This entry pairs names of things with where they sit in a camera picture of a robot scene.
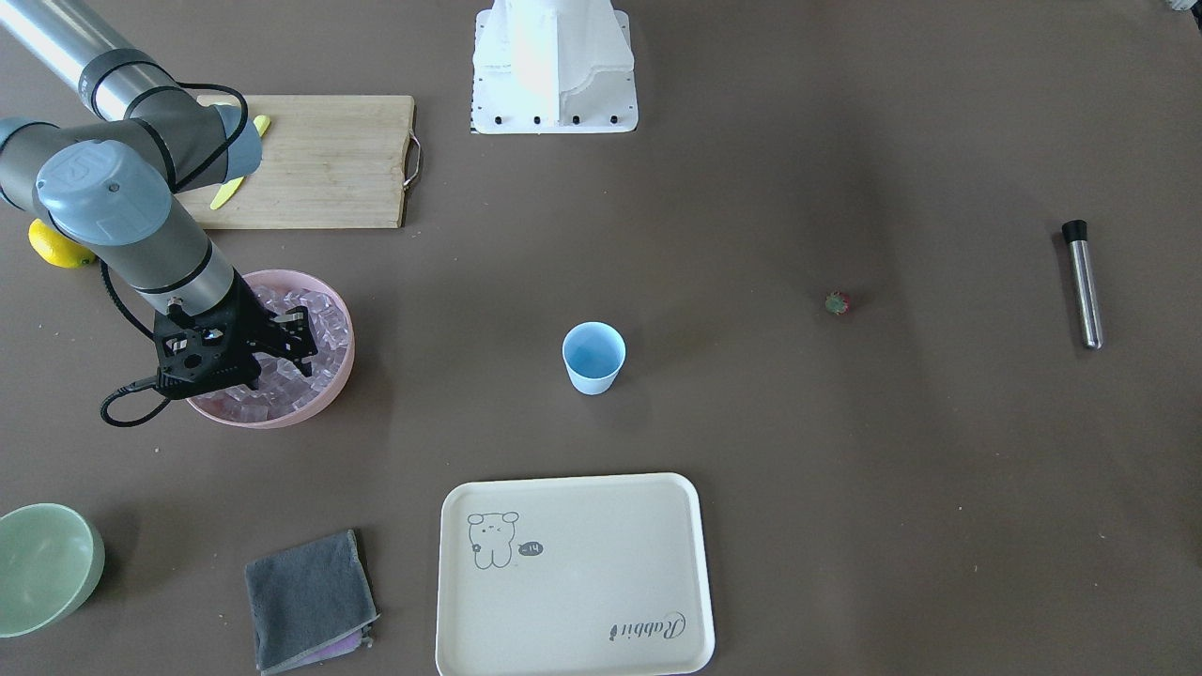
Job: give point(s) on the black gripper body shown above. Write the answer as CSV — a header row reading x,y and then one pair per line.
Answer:
x,y
252,325

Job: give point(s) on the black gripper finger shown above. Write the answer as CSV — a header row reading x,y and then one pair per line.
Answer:
x,y
292,339

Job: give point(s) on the red strawberry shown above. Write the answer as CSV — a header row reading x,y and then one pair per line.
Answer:
x,y
837,302

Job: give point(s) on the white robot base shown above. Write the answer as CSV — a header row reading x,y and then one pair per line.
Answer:
x,y
553,67

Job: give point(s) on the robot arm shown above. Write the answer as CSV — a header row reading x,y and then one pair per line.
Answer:
x,y
112,187

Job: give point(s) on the pink bowl of ice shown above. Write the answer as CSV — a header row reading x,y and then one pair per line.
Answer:
x,y
284,396

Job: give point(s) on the light blue plastic cup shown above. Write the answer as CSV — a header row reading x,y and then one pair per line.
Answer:
x,y
593,353

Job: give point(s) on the wooden cutting board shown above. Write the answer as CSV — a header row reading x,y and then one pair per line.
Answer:
x,y
328,162

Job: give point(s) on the yellow lemon near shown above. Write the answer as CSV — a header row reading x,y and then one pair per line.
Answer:
x,y
56,249

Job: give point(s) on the yellow plastic knife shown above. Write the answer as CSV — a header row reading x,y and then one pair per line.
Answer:
x,y
228,189

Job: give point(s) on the green ceramic bowl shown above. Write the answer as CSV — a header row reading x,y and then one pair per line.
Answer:
x,y
52,559

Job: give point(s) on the grey folded cloth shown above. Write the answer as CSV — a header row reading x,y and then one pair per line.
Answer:
x,y
310,603

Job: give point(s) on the cream rabbit serving tray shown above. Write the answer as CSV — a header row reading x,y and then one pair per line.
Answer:
x,y
574,576

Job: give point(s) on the steel muddler black tip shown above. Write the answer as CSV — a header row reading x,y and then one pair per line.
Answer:
x,y
1083,278

